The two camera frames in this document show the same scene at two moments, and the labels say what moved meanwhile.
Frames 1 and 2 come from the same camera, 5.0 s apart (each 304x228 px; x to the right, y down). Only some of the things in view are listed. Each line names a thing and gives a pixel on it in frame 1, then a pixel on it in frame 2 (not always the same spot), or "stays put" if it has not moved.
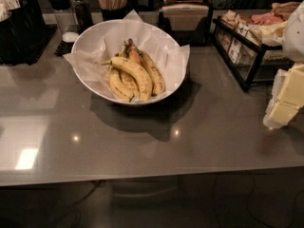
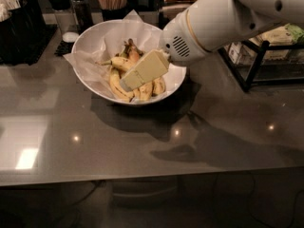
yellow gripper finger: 293,88 to 179,47
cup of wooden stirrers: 112,0 stays put
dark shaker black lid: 82,6 stays put
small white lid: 69,36 stays put
